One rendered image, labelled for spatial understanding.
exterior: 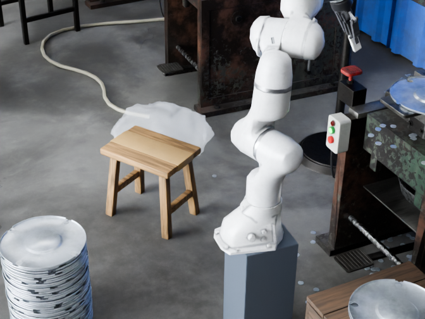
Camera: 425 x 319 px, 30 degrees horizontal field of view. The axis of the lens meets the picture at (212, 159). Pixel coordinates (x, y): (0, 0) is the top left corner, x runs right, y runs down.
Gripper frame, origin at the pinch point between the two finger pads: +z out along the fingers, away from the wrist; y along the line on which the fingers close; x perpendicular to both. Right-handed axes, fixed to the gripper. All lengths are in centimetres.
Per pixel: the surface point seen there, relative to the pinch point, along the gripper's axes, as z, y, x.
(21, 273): -6, 11, -140
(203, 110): 74, -115, -42
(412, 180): 30, 42, -15
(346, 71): 8.4, 1.0, -7.0
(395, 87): 8.7, 22.2, -0.8
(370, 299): 30, 72, -53
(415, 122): 17.9, 32.7, -2.6
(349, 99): 16.8, 4.9, -11.3
